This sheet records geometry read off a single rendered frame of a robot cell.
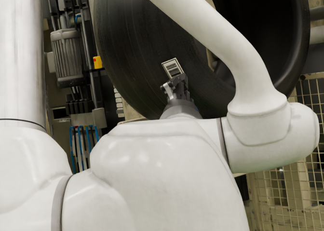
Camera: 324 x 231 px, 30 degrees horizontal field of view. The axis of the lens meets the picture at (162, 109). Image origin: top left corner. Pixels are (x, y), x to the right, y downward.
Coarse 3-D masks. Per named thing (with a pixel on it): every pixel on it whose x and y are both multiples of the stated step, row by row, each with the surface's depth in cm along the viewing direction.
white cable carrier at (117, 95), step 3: (114, 87) 192; (114, 90) 193; (117, 93) 192; (117, 96) 192; (120, 96) 191; (117, 99) 192; (120, 99) 191; (117, 105) 193; (120, 105) 191; (120, 108) 192; (120, 114) 192; (123, 114) 191
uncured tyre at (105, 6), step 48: (96, 0) 155; (144, 0) 139; (240, 0) 190; (288, 0) 178; (144, 48) 141; (192, 48) 141; (288, 48) 178; (144, 96) 152; (192, 96) 144; (288, 96) 166
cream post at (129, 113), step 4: (124, 100) 187; (124, 104) 188; (128, 104) 186; (124, 108) 188; (128, 108) 186; (132, 108) 185; (124, 112) 188; (128, 112) 187; (132, 112) 185; (136, 112) 183; (128, 116) 187; (132, 116) 185; (136, 116) 184; (140, 116) 182
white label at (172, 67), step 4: (172, 60) 139; (176, 60) 139; (164, 64) 140; (168, 64) 140; (172, 64) 139; (176, 64) 139; (164, 68) 141; (168, 68) 140; (172, 68) 140; (176, 68) 140; (180, 68) 139; (168, 72) 141; (172, 72) 141; (176, 72) 140; (180, 72) 140; (172, 76) 141
